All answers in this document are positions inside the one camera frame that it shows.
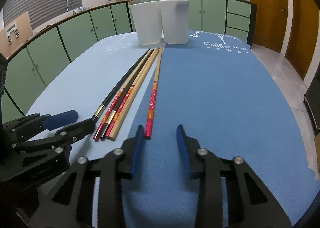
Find plain wooden chopstick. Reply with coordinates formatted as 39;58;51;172
109;47;161;141

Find wooden chopstick red end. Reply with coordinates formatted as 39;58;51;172
93;49;154;142

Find wooden chopstick red star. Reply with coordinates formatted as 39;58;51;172
145;47;163;139

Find black chopstick gold band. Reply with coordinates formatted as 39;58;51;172
91;49;150;124

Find green lower kitchen cabinets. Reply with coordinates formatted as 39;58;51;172
2;0;257;122

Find dark blue table mat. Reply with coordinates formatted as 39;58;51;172
122;31;319;227

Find light blue table mat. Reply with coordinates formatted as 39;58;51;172
24;31;163;228

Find cardboard sheet with packaging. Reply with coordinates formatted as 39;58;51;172
0;12;33;59

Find white twin utensil holder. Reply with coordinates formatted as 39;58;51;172
130;0;189;45

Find chrome sink faucet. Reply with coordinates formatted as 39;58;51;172
66;0;76;15

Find brown wooden door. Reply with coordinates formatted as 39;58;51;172
251;0;288;53
285;0;319;79

